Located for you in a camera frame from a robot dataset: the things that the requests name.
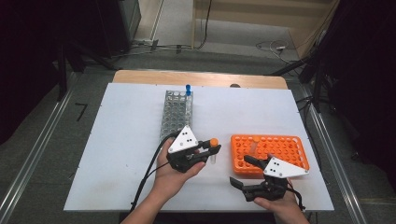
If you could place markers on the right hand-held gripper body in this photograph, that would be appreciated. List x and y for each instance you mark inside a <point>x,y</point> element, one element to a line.
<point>283,169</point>

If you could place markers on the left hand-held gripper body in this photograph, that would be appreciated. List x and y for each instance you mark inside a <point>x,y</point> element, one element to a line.
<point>183,141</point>

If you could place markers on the orange cap test tube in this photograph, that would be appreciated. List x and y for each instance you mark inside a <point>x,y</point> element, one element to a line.
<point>214,142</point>
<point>254,146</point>

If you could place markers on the orange tube rack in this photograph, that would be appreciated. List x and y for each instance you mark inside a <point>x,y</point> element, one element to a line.
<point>283,146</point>

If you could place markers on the clear plastic tube rack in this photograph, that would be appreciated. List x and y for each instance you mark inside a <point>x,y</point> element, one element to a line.
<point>174,115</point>

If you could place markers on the person's right hand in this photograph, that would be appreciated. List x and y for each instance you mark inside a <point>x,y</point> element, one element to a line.
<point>280,206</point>

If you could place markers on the person's left hand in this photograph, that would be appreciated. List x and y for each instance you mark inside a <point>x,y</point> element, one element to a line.
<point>169,182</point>

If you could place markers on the wooden table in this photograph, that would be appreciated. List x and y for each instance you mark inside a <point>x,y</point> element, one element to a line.
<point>186,77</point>

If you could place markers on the dark round table grommet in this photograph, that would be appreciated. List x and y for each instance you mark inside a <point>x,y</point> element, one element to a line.
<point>235,85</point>

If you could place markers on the white board sheet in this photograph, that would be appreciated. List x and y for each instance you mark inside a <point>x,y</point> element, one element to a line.
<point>118,140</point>

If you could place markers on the black metal stand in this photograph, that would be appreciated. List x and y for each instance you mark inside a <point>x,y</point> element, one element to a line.
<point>62,71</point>
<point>317,87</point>

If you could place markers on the black curtain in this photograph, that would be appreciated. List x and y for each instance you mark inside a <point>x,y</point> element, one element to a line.
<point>28,62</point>
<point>367,77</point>

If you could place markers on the black cabinet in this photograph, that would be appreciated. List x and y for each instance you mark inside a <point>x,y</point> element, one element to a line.
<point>118,25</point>

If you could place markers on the aluminium floor rail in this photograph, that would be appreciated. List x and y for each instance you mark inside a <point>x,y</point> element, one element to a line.
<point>34,152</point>
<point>330,140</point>

